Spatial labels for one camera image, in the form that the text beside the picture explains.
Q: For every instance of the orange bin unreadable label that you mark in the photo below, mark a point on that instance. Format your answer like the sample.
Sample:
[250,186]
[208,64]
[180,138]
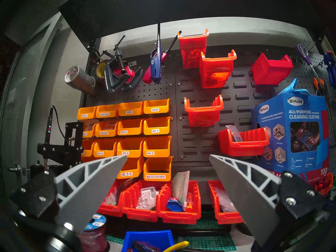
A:
[88,149]

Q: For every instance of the dark grey tool panel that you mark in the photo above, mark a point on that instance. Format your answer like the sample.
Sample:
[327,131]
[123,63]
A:
[183,78]

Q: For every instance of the blue microfibre cloth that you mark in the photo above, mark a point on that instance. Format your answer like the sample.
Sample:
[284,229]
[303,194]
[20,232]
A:
[294,88]

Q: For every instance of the orange bin with plastic cover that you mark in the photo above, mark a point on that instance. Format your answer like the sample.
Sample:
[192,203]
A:
[89,130]

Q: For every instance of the silver duct tape roll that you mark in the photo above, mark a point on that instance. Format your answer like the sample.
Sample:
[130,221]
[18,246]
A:
[81,82]

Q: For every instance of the dark grey C-clamp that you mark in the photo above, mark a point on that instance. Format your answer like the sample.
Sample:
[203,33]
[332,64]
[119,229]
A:
[136,79]
[109,78]

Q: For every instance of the orange bin labelled M3-8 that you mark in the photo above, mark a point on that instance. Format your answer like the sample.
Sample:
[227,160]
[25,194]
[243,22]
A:
[130,147]

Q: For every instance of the orange bin labelled M3-12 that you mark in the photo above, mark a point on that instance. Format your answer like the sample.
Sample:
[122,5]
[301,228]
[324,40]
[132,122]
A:
[105,149]

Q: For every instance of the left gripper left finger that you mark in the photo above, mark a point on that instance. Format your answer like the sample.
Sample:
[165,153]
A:
[86,196]

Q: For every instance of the clear plastic bag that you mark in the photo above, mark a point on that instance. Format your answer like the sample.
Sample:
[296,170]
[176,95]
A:
[225,200]
[234,133]

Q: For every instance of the black metal press stand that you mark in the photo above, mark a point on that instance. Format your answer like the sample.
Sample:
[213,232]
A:
[61,150]

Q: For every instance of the white tape label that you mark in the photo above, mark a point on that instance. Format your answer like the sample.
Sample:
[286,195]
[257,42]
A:
[132,63]

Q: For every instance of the blue cleaning cloths box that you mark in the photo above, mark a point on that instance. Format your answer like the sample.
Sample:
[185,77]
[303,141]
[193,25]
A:
[283,138]

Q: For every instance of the black bit holder tower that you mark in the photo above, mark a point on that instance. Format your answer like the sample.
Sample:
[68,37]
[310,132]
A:
[36,168]

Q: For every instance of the crimson louvre bin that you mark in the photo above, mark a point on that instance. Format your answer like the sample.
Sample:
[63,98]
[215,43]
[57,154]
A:
[271,70]

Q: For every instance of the orange bin labelled M3-4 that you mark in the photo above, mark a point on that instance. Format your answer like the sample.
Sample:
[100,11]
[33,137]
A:
[157,125]

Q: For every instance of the blue plastic cap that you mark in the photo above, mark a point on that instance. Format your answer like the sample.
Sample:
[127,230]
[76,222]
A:
[174,205]

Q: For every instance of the blue labelled storage bin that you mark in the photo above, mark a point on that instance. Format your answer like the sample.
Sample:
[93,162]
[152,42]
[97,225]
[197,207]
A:
[147,239]

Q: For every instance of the orange bin labelled M3X5X4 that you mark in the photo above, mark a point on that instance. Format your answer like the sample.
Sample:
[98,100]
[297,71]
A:
[86,113]

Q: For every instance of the orange bin labelled M4X4X6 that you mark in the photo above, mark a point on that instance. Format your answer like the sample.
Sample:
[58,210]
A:
[106,129]

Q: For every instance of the orange bin labelled M3X6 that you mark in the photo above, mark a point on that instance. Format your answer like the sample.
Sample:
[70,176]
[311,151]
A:
[156,105]

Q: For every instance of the orange bin labelled M3X8 BAD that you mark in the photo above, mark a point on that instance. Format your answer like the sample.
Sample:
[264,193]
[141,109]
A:
[106,111]

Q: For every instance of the blue utility lighter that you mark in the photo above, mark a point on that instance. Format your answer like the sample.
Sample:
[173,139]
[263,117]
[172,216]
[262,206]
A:
[156,67]

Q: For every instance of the grey glass door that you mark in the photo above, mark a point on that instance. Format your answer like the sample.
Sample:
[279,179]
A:
[15,109]

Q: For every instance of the yellow tape roll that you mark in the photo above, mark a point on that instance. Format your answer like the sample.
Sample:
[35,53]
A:
[100,70]

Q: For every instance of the black overhead shelf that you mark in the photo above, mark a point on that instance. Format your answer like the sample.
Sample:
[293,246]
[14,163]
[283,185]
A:
[157,7]

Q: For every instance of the orange bin labelled M4-0.7 HEX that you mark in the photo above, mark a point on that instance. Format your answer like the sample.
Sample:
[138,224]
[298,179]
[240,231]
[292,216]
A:
[157,164]

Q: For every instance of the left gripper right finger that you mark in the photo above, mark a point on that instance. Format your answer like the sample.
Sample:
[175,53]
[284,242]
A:
[246,199]

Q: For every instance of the black soldering iron pen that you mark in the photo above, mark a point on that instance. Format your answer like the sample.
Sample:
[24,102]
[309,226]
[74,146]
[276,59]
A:
[48,125]

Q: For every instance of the orange bin labelled M4-6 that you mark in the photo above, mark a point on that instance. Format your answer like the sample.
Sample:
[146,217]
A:
[130,127]

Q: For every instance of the green cutting mat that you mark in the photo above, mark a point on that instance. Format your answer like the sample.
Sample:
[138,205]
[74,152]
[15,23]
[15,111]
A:
[210,242]

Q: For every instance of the clear parts packets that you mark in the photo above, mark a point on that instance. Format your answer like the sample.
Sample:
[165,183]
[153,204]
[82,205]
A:
[147,199]

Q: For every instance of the red utility lighter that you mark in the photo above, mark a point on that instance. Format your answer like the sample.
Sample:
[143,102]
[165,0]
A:
[147,75]

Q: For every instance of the orange bin labelled M2.5-5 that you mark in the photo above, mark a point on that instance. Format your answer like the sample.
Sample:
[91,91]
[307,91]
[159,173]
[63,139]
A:
[134,166]

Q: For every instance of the orange bin labelled M3-6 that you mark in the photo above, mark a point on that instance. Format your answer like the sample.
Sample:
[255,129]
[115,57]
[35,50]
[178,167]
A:
[157,146]

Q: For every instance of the clear screw bag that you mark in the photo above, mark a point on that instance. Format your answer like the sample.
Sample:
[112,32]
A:
[114,196]

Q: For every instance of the red louvre bin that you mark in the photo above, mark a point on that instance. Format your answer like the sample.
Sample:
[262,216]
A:
[246,146]
[216,70]
[193,49]
[203,113]

